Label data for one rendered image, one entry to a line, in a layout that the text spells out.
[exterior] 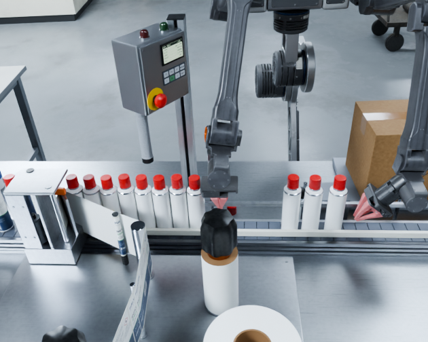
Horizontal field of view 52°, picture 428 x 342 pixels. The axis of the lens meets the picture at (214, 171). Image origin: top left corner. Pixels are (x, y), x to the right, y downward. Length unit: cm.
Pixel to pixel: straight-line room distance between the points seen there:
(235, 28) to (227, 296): 65
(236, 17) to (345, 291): 79
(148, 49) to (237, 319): 66
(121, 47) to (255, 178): 79
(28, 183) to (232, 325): 65
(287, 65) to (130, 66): 81
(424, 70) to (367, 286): 60
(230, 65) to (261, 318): 59
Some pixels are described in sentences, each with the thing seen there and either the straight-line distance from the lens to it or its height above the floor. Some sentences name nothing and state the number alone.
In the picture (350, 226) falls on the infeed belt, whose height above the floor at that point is 88.
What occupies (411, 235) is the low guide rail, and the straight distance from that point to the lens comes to 142.
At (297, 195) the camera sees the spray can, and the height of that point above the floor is 104.
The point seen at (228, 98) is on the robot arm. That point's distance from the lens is 108.
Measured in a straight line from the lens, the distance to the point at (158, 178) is 127.
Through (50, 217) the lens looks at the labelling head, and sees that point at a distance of 132.
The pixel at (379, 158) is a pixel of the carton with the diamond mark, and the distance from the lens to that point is 149.
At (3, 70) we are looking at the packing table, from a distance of 323.
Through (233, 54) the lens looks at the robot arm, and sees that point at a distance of 109.
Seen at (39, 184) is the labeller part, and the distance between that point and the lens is 124.
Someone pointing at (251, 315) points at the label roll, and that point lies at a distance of 99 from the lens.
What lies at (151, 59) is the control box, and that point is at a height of 143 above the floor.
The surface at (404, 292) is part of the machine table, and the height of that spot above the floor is 83.
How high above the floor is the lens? 182
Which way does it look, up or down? 35 degrees down
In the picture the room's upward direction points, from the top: 3 degrees counter-clockwise
